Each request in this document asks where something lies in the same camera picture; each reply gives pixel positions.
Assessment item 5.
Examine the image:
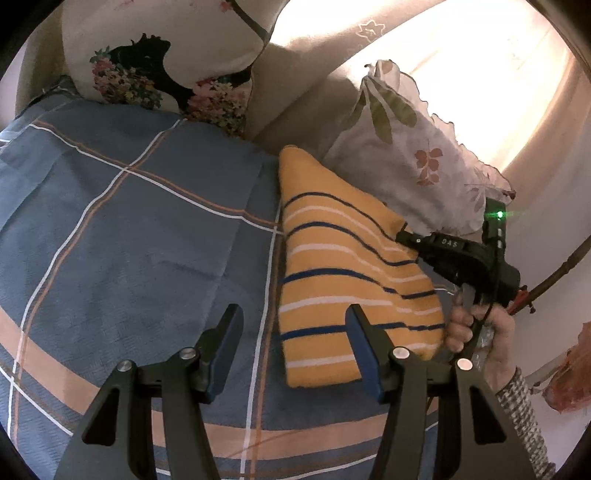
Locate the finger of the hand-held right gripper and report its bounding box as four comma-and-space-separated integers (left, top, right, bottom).
395, 229, 422, 251

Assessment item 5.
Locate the white leaf print pillow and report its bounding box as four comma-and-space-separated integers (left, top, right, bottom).
322, 59, 517, 235

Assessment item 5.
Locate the floral black cat pillow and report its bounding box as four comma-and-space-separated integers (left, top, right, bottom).
61, 0, 271, 139

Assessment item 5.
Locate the yellow striped sweater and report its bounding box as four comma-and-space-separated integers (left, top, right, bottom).
277, 145, 446, 388

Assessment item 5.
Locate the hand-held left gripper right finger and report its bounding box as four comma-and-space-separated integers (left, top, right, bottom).
345, 304, 539, 480

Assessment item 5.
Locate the person's right hand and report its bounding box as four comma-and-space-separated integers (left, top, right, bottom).
444, 295, 517, 395

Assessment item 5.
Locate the beige headboard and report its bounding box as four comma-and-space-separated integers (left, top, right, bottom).
245, 0, 587, 195

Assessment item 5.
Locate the blue plaid bedsheet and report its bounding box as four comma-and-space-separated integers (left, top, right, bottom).
0, 76, 462, 480

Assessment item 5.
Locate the wooden coat stand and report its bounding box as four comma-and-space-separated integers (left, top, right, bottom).
508, 240, 591, 315

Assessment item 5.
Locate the orange plastic bag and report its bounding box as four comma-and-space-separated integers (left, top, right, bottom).
542, 344, 591, 414

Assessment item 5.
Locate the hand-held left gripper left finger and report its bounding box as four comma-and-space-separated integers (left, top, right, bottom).
53, 304, 245, 480

